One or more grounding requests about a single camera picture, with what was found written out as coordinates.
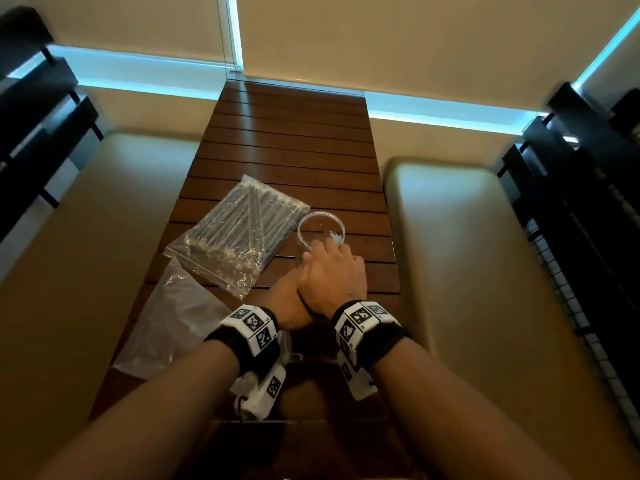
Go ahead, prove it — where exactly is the empty clear plastic bag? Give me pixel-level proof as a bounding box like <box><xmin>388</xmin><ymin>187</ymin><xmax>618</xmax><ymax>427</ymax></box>
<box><xmin>112</xmin><ymin>257</ymin><xmax>234</xmax><ymax>380</ymax></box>

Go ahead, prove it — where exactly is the black slatted partition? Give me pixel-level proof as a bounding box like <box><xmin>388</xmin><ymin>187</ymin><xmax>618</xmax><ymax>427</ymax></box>
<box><xmin>496</xmin><ymin>82</ymin><xmax>640</xmax><ymax>445</ymax></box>
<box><xmin>0</xmin><ymin>6</ymin><xmax>104</xmax><ymax>241</ymax></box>

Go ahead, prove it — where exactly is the clear bag of tubes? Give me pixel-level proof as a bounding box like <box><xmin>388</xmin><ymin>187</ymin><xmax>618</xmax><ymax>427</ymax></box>
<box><xmin>164</xmin><ymin>174</ymin><xmax>311</xmax><ymax>301</ymax></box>

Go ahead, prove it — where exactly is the person's left hand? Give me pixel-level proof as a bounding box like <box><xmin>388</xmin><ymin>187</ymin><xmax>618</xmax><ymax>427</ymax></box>
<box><xmin>255</xmin><ymin>266</ymin><xmax>314</xmax><ymax>331</ymax></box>

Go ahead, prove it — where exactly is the clear round petri dish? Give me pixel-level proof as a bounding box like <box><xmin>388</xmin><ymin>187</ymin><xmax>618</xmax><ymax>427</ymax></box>
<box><xmin>297</xmin><ymin>210</ymin><xmax>347</xmax><ymax>251</ymax></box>

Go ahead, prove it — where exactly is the beige roller blind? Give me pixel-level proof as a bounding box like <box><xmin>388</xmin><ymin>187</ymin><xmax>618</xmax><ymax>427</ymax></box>
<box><xmin>0</xmin><ymin>0</ymin><xmax>236</xmax><ymax>64</ymax></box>
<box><xmin>235</xmin><ymin>0</ymin><xmax>640</xmax><ymax>113</ymax></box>

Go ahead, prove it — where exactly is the person's left forearm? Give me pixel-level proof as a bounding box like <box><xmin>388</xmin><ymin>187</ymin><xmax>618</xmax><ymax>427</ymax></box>
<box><xmin>32</xmin><ymin>340</ymin><xmax>242</xmax><ymax>480</ymax></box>

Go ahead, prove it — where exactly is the person's right hand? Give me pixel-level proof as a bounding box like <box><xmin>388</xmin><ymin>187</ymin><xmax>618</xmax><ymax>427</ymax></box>
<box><xmin>297</xmin><ymin>238</ymin><xmax>369</xmax><ymax>320</ymax></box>

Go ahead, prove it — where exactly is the beige cushioned bench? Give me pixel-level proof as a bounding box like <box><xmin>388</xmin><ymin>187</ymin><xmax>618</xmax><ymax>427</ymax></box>
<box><xmin>382</xmin><ymin>157</ymin><xmax>640</xmax><ymax>480</ymax></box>
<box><xmin>0</xmin><ymin>131</ymin><xmax>202</xmax><ymax>480</ymax></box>

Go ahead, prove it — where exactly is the person's right forearm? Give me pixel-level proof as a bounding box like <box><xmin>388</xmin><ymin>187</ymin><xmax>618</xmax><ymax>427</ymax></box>
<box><xmin>371</xmin><ymin>337</ymin><xmax>573</xmax><ymax>480</ymax></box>

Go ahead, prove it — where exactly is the black wristband with marker blocks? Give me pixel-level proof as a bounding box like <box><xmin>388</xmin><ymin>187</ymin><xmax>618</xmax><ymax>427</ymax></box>
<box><xmin>331</xmin><ymin>300</ymin><xmax>412</xmax><ymax>402</ymax></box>
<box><xmin>204</xmin><ymin>304</ymin><xmax>289</xmax><ymax>421</ymax></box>

